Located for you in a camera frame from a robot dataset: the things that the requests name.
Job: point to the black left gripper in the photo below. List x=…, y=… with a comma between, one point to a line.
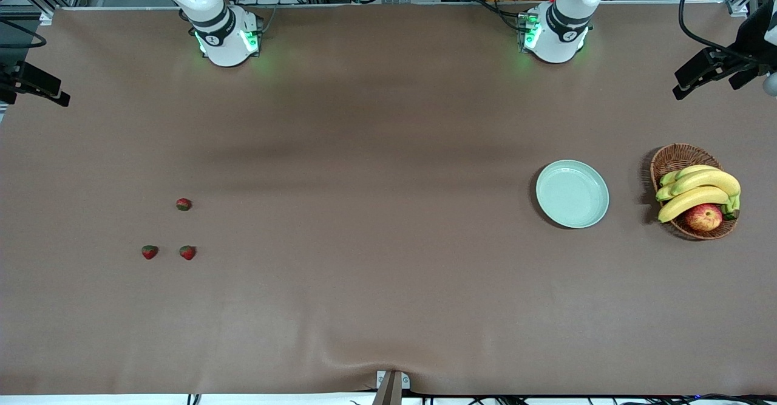
x=747, y=45

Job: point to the red plastic strawberry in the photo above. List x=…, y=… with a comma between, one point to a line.
x=184, y=204
x=187, y=252
x=150, y=252

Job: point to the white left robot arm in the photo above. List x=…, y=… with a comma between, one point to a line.
x=555, y=40

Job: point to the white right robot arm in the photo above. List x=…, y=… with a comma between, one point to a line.
x=224, y=47

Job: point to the light green round plate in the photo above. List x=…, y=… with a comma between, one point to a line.
x=572, y=193

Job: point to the brown wicker basket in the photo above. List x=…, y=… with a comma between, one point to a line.
x=677, y=157

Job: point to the yellow banana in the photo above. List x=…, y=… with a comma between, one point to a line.
x=669, y=178
x=692, y=198
x=716, y=180

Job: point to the red yellow apple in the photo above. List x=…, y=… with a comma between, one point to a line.
x=703, y=217

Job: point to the brown table mat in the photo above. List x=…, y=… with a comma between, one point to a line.
x=388, y=308

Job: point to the metal bracket with bar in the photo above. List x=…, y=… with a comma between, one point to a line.
x=390, y=390

